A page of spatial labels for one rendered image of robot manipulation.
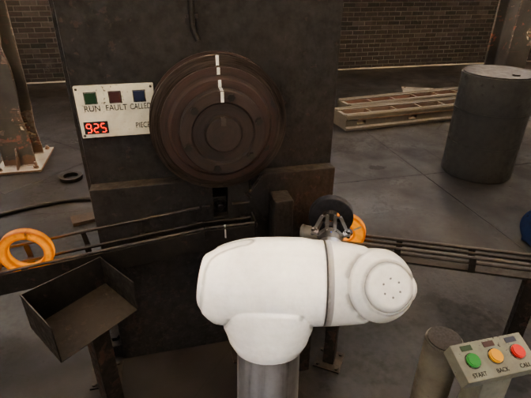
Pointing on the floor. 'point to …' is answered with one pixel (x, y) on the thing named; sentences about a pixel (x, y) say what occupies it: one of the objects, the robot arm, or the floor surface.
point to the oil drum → (487, 123)
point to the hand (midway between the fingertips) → (331, 212)
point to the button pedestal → (487, 367)
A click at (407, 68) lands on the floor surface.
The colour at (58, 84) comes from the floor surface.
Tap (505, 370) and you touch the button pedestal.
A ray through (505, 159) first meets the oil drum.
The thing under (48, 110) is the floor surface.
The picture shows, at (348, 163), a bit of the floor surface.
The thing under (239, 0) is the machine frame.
